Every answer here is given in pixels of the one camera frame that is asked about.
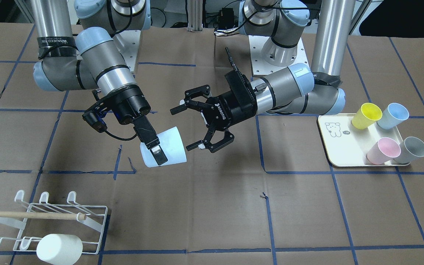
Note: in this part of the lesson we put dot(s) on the grey ikea cup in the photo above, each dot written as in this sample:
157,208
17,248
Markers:
412,148

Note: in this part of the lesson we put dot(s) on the white wire cup rack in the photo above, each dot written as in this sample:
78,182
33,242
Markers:
41,218

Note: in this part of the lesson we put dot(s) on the white ikea cup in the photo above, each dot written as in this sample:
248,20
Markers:
59,249

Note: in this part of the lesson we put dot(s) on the light blue ikea cup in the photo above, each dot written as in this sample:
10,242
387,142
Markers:
172,146

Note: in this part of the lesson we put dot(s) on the pink ikea cup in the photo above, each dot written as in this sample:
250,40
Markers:
385,149

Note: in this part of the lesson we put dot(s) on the cream plastic tray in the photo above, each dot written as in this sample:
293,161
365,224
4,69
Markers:
347,146

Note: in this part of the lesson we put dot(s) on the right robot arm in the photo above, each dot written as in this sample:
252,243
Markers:
92,61

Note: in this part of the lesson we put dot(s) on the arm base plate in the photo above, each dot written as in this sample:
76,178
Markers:
267,57
128,43

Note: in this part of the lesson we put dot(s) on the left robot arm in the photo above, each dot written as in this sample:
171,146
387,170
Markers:
295,87

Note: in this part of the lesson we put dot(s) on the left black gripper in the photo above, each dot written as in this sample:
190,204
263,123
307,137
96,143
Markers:
231,106

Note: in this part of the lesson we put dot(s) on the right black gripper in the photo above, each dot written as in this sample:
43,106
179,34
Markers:
132,106

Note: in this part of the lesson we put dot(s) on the aluminium frame post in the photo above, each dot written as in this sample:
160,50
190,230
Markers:
195,15

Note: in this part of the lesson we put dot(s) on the yellow ikea cup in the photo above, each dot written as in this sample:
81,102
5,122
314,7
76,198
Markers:
368,114

